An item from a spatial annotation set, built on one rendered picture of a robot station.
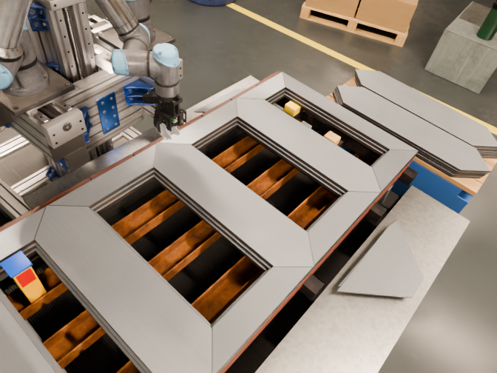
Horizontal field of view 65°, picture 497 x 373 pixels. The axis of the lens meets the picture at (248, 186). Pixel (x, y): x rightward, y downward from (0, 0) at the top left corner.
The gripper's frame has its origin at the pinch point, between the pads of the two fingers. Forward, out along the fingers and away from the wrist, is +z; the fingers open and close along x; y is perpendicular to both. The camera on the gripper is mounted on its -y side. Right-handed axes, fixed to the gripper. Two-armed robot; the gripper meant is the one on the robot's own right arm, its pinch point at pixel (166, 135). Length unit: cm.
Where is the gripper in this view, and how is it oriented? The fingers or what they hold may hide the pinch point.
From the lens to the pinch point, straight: 144.5
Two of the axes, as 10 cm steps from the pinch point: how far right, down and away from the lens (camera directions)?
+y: 7.4, 5.6, -3.7
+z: -1.2, 6.5, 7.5
